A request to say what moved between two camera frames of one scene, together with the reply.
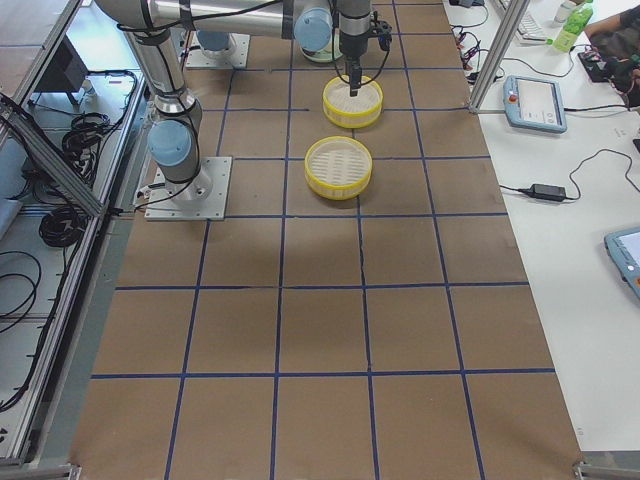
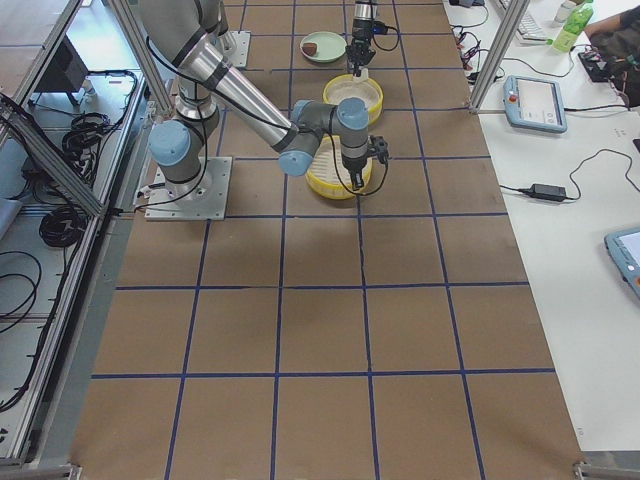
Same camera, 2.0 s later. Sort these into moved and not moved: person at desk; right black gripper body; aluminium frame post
Moved: right black gripper body
Not moved: person at desk; aluminium frame post
